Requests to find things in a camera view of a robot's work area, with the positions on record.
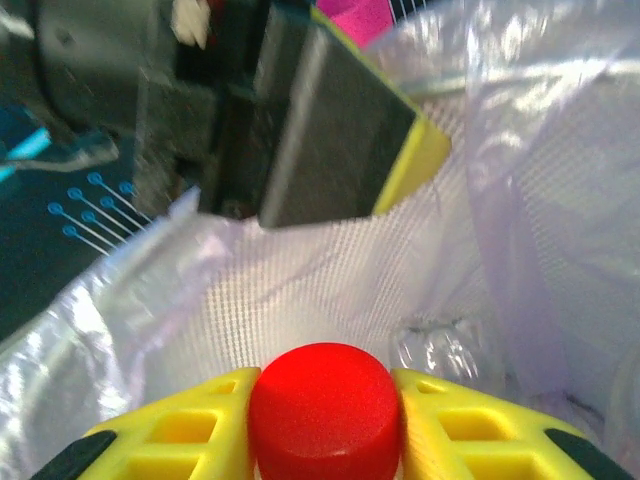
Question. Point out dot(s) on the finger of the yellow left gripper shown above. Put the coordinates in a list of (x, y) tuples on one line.
[(345, 140)]

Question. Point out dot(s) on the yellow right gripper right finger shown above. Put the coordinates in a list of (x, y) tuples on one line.
[(480, 430)]

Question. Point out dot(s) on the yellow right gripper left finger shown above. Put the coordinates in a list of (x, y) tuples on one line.
[(175, 430)]

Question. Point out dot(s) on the clear plastic bottle white cap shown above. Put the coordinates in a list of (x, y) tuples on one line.
[(440, 350)]

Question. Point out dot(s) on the red-capped clear plastic bottle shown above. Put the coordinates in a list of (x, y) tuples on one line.
[(325, 410)]

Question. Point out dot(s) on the grey round bin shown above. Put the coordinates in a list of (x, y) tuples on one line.
[(325, 280)]

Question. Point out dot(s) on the pink plastic goblet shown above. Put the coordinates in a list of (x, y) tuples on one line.
[(360, 20)]

